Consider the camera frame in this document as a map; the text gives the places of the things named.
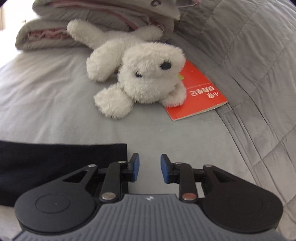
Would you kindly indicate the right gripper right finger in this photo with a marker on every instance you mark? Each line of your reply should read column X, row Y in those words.
column 229, row 201

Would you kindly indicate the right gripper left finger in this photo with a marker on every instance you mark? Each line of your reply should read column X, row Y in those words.
column 71, row 201

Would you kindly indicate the beige black raglan bear shirt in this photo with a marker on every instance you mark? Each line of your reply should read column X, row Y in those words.
column 26, row 166

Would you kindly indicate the red paperback book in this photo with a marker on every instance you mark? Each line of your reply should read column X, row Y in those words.
column 202, row 95

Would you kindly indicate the grey quilted headboard cover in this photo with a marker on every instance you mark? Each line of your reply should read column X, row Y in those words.
column 247, row 49

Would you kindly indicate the white plush toy dog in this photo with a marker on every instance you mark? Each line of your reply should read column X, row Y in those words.
column 147, row 69

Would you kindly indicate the lower folded grey quilt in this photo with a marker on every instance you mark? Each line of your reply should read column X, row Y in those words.
column 43, row 34

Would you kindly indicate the folded grey quilt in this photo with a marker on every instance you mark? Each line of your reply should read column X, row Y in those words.
column 112, row 15
column 43, row 34

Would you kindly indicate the upper folded grey quilt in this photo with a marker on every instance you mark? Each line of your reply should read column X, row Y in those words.
column 112, row 15

